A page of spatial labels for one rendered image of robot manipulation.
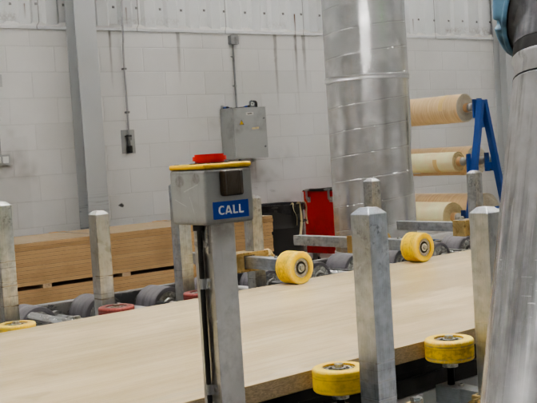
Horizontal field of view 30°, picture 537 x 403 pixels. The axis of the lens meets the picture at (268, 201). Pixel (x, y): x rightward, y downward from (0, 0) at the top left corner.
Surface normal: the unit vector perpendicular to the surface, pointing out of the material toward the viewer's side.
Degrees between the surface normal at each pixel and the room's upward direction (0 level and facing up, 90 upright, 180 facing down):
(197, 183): 90
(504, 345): 73
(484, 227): 90
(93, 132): 90
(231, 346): 90
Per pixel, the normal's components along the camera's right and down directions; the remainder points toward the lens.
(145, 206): 0.60, 0.00
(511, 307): -0.83, -0.21
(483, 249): -0.76, 0.08
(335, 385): -0.18, 0.06
